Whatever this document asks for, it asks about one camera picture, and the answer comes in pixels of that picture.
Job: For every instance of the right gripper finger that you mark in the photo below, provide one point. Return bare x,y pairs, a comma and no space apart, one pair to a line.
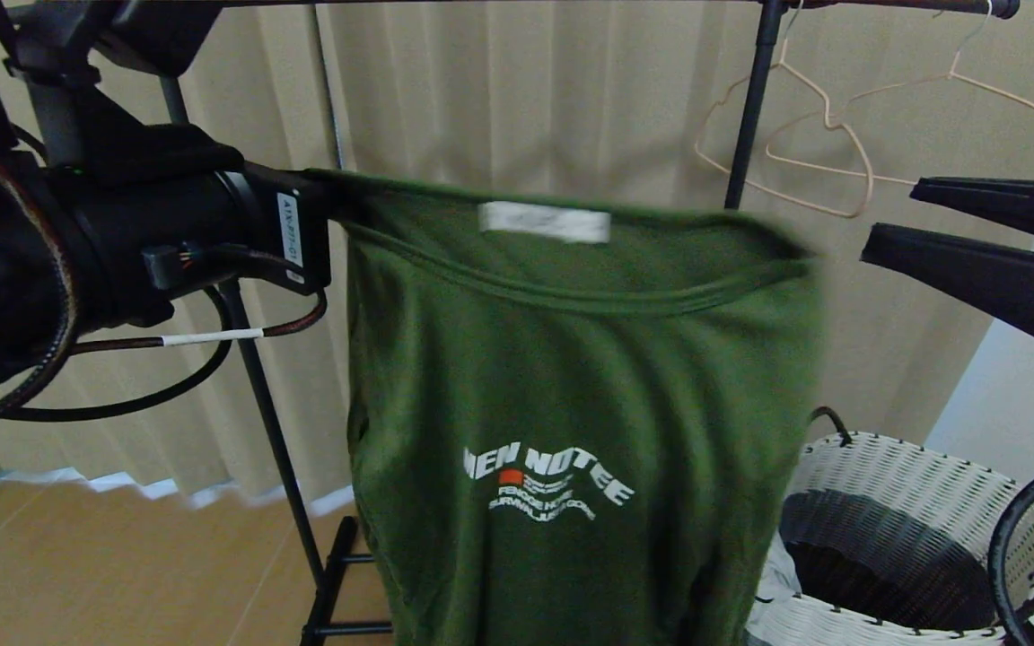
1002,283
1020,206

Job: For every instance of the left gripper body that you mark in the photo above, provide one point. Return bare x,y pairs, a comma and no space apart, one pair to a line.
167,233

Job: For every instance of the pink clothes hanger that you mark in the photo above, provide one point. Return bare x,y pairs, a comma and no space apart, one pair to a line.
867,179
1011,94

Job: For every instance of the green printed t-shirt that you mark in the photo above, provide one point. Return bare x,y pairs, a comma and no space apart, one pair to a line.
571,377

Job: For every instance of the white laundry basket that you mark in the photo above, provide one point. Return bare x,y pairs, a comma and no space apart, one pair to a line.
912,484

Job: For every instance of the black clothes rack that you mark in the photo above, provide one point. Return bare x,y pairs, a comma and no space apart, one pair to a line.
755,108

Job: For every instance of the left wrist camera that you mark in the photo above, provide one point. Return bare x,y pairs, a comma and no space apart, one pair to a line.
167,36

